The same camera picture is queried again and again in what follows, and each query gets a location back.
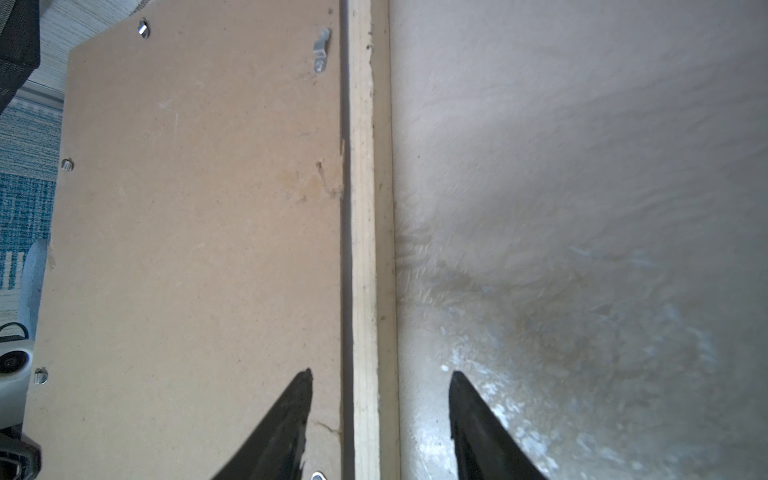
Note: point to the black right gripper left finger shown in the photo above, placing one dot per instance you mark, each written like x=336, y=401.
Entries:
x=275, y=448

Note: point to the black wire mesh shelf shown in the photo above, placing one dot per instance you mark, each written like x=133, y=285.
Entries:
x=20, y=45

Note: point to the brown frame backing board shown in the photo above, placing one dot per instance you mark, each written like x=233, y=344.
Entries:
x=194, y=266

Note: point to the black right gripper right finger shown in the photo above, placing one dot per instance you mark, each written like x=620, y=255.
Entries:
x=482, y=446

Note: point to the light wooden picture frame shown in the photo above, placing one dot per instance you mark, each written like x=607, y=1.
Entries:
x=374, y=340

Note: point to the blue grey glasses case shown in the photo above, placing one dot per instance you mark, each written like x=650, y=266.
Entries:
x=31, y=286

